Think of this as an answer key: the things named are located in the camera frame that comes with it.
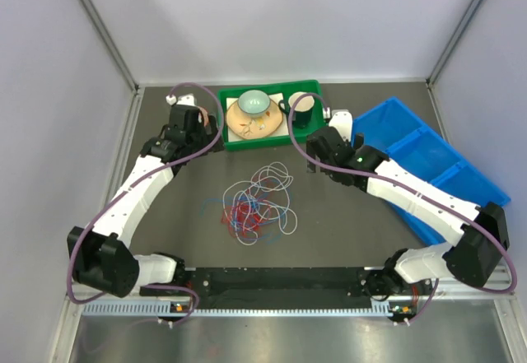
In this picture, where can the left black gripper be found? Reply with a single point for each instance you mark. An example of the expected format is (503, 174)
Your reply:
(212, 126)

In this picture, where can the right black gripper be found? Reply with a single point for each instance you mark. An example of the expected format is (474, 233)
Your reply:
(357, 144)

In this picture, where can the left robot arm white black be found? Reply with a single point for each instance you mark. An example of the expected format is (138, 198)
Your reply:
(99, 252)

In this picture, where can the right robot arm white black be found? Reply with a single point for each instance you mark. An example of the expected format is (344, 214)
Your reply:
(475, 237)

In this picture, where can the red patterned small bowl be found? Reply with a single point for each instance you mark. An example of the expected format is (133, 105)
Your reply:
(204, 116)

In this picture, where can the dark green mug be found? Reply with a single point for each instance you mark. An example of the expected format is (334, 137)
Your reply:
(303, 110)

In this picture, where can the peach ceramic plate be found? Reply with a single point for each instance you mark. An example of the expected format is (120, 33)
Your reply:
(251, 124)

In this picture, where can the green plastic tray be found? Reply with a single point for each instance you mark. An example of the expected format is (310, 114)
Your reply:
(242, 132)

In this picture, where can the blue plastic divided bin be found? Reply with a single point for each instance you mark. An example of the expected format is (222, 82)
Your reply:
(396, 130)

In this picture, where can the light blue ceramic bowl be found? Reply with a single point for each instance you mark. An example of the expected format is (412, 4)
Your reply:
(254, 102)

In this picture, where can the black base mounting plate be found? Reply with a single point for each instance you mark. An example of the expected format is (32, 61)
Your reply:
(294, 288)

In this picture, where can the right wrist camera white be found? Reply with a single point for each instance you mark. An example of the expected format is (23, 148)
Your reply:
(341, 120)

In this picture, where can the grey slotted cable duct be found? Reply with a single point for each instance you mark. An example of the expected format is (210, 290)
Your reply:
(165, 308)

